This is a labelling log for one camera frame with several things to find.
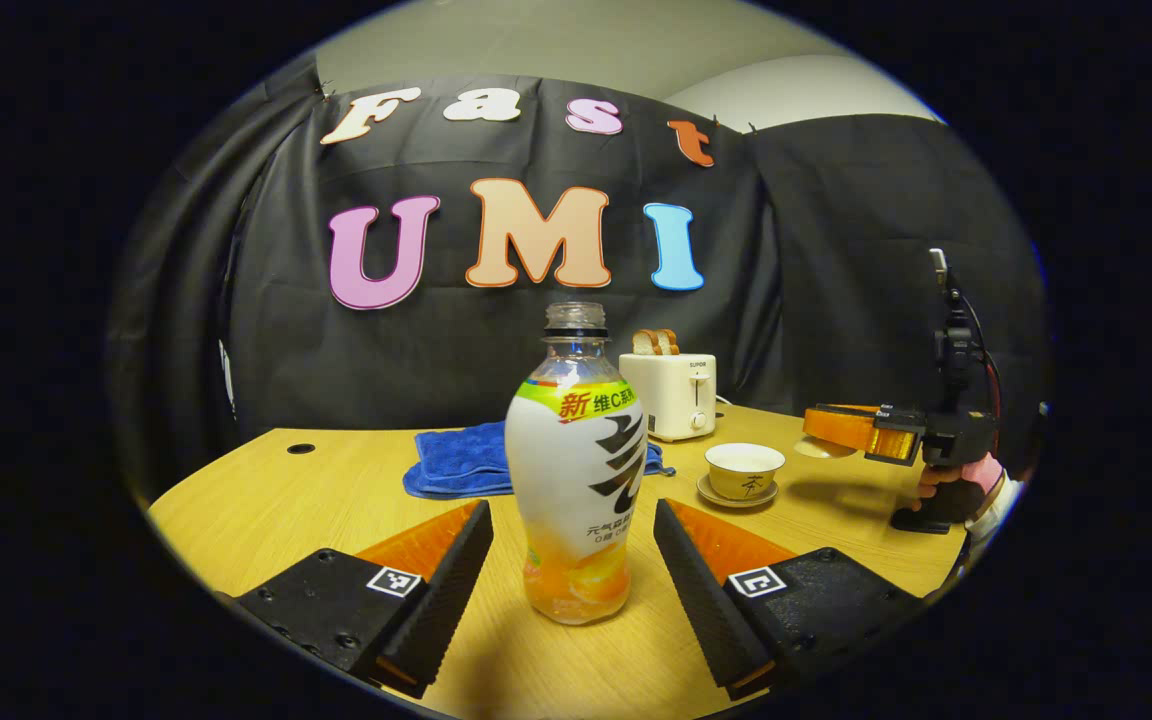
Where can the blue towel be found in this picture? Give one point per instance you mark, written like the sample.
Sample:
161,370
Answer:
456,460

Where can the cream teacup saucer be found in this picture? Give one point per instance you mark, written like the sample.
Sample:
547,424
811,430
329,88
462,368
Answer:
711,492

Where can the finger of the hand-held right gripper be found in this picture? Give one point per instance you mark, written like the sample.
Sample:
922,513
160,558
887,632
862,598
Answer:
841,425

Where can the cream ceramic teacup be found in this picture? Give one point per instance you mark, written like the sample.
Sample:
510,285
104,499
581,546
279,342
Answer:
744,475

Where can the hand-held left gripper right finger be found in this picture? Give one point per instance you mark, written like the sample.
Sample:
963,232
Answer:
701,600

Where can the white toaster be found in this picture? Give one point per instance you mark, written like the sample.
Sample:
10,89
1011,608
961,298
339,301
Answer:
666,395

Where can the white orange water bottle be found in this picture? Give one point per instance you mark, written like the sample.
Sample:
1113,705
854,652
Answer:
571,480

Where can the bread slice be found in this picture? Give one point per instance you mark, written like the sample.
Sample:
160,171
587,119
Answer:
669,341
645,342

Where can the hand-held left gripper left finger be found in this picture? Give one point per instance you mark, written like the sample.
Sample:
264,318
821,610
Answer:
441,600

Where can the black backdrop cloth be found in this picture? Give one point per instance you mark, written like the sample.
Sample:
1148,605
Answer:
836,280

